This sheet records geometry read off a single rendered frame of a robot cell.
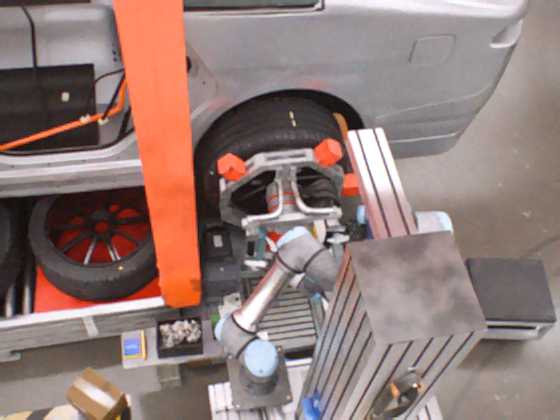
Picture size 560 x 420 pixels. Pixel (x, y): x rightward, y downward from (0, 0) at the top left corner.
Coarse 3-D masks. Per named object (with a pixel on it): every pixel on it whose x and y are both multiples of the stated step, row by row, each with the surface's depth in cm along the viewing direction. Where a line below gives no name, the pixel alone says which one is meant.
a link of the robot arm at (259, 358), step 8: (256, 336) 245; (248, 344) 242; (256, 344) 240; (264, 344) 241; (240, 352) 242; (248, 352) 239; (256, 352) 239; (264, 352) 240; (272, 352) 240; (240, 360) 242; (248, 360) 237; (256, 360) 238; (264, 360) 238; (272, 360) 239; (248, 368) 240; (256, 368) 237; (264, 368) 237; (272, 368) 239; (248, 376) 246; (256, 376) 241; (264, 376) 241; (272, 376) 247
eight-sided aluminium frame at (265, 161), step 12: (264, 156) 277; (276, 156) 279; (288, 156) 280; (300, 156) 282; (312, 156) 279; (252, 168) 277; (264, 168) 277; (276, 168) 279; (324, 168) 285; (336, 168) 294; (228, 180) 287; (240, 180) 281; (336, 180) 294; (228, 192) 287; (228, 204) 295; (312, 204) 318; (324, 204) 316; (228, 216) 303; (240, 216) 313
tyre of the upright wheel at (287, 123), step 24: (216, 120) 294; (240, 120) 285; (264, 120) 281; (288, 120) 282; (312, 120) 286; (336, 120) 305; (216, 144) 289; (240, 144) 279; (264, 144) 277; (288, 144) 280; (312, 144) 283; (216, 168) 286; (216, 192) 300
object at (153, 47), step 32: (128, 0) 159; (160, 0) 161; (128, 32) 167; (160, 32) 169; (128, 64) 176; (160, 64) 178; (160, 96) 188; (160, 128) 199; (160, 160) 212; (192, 160) 215; (160, 192) 226; (192, 192) 229; (160, 224) 243; (192, 224) 247; (160, 256) 262; (192, 256) 266; (192, 288) 290
